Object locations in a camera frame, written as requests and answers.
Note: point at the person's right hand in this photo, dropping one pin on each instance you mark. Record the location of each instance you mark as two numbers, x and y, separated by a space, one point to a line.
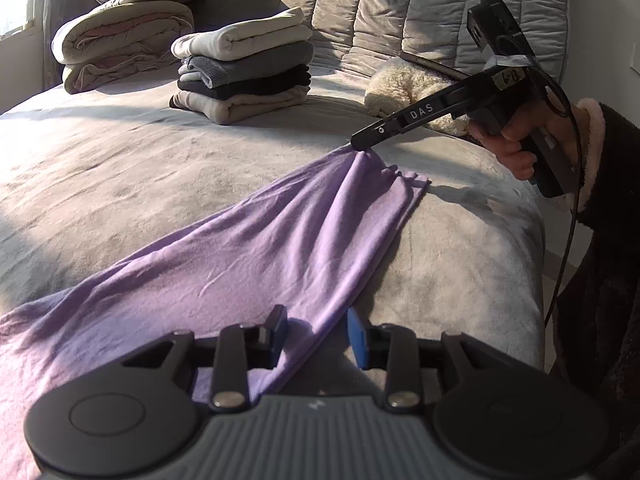
510 142

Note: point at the patterned beige curtain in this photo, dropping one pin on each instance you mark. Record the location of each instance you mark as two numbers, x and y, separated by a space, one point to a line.
55 0

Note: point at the black folded garment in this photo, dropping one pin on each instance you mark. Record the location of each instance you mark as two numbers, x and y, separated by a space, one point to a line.
260 82

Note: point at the grey knitted folded garment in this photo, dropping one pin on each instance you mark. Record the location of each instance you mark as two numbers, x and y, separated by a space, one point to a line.
260 62

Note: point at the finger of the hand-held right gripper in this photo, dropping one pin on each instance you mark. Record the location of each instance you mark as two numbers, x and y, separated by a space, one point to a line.
375 135

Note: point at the folded beige quilt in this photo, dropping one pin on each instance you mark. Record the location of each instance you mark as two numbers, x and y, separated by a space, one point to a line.
115 40

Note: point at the window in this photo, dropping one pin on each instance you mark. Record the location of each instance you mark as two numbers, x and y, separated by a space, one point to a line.
15 0

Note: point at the beige folded garment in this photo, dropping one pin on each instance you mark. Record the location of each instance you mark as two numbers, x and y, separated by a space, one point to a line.
240 105

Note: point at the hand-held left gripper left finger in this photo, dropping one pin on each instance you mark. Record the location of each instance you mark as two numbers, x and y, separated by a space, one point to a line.
281 335

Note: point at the person's right forearm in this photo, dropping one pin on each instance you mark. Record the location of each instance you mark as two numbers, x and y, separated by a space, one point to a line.
615 150

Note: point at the grey quilted headboard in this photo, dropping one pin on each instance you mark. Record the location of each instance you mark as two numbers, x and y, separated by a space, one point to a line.
400 5

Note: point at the fluffy cream cushion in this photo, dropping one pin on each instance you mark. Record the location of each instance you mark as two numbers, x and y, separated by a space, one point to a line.
395 85

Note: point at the white folded garment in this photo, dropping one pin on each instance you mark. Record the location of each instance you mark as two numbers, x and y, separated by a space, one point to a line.
240 37

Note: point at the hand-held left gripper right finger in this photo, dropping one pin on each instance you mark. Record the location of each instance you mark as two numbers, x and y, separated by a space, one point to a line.
356 336

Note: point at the purple garment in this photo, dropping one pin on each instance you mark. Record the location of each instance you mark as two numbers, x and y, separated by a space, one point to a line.
250 260

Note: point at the bed with grey sheet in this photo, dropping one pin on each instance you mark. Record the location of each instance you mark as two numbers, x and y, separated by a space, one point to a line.
100 185

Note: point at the person's dark fleece robe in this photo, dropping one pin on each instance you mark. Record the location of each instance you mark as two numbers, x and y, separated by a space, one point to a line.
600 335

